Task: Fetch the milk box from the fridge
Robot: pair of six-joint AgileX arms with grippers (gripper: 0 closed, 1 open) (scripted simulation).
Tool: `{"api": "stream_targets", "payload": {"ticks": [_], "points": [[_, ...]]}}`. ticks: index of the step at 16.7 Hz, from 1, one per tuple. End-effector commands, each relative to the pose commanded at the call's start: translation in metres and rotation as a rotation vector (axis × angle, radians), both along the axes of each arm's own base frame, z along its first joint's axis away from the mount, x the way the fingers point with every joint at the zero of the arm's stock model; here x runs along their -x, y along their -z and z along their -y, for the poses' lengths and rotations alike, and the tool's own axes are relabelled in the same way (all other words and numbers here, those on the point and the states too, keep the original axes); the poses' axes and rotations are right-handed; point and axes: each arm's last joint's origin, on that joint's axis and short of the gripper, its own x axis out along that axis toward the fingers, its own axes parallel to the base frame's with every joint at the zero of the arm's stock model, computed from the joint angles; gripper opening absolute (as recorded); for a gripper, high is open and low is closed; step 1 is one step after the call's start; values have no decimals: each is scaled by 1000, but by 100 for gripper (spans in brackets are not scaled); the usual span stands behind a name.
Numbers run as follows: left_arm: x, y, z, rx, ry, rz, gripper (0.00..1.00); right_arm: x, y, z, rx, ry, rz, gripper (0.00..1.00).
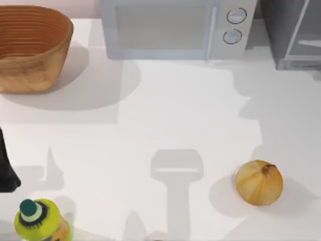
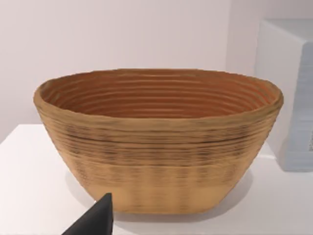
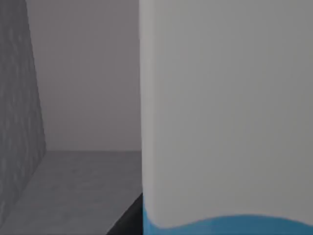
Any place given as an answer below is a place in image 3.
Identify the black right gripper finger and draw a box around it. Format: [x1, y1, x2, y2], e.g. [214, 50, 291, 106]
[105, 192, 144, 235]

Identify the white and blue bottle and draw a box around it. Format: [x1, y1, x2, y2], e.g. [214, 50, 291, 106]
[138, 0, 313, 235]

